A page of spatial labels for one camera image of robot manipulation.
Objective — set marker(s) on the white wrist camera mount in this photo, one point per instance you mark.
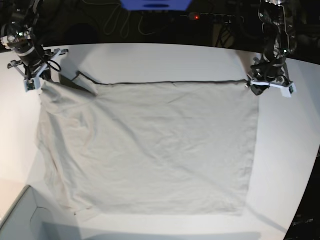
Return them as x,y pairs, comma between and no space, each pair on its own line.
32,81
283,83

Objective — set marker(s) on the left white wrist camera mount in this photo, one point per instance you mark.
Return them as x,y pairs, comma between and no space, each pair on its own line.
283,83

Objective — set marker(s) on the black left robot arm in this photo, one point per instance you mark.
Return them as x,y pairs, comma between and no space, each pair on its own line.
278,19

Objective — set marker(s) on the white cardboard box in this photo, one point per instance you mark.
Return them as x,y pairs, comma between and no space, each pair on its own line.
33,217

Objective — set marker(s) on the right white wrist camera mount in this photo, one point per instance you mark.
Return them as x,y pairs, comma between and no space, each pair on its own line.
32,81

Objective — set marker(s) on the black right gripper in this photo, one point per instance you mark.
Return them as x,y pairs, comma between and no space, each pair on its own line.
30,60

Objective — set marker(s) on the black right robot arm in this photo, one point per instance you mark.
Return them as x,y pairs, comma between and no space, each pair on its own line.
18,22

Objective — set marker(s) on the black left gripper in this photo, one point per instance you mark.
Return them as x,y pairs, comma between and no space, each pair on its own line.
267,70

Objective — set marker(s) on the beige grey t-shirt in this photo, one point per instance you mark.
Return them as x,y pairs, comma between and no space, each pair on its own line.
159,148

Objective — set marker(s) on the black power strip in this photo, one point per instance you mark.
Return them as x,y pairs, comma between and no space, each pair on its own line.
214,18

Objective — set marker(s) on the blue plastic panel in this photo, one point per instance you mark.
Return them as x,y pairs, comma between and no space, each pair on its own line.
156,5

